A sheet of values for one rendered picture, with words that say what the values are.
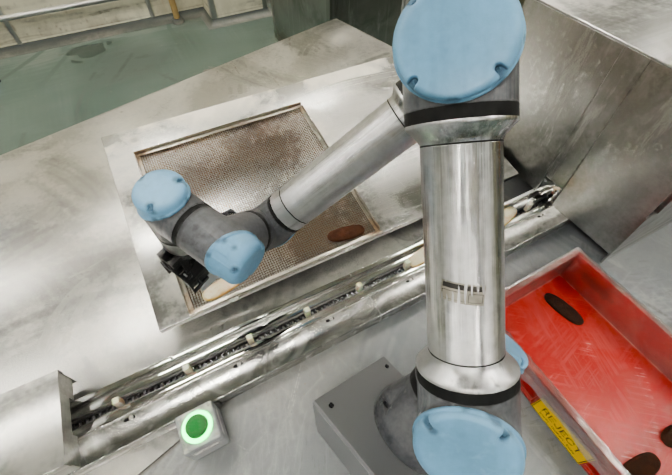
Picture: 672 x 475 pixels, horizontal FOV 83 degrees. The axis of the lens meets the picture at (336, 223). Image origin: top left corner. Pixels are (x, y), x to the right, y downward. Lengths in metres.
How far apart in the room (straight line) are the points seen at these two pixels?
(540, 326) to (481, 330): 0.62
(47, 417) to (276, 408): 0.41
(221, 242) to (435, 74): 0.34
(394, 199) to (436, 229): 0.66
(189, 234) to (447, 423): 0.39
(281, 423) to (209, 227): 0.48
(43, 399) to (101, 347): 0.17
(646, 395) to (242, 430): 0.85
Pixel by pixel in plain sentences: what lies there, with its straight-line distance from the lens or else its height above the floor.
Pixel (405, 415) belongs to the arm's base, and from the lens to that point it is 0.66.
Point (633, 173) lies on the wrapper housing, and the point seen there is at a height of 1.08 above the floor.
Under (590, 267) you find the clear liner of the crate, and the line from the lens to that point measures 1.09.
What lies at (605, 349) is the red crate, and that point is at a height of 0.82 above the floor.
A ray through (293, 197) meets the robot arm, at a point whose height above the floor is 1.24.
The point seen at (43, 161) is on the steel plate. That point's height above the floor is 0.82.
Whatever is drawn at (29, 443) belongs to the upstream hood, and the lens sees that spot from 0.94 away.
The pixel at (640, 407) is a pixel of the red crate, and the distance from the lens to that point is 1.09.
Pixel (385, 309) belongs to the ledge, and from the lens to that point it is 0.92.
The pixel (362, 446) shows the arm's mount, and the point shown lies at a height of 1.04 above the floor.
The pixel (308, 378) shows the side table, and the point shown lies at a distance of 0.90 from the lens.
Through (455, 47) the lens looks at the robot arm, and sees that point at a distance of 0.39.
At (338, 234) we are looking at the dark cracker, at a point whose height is 0.91.
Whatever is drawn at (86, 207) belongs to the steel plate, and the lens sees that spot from 1.35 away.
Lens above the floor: 1.69
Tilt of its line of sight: 52 degrees down
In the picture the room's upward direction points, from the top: straight up
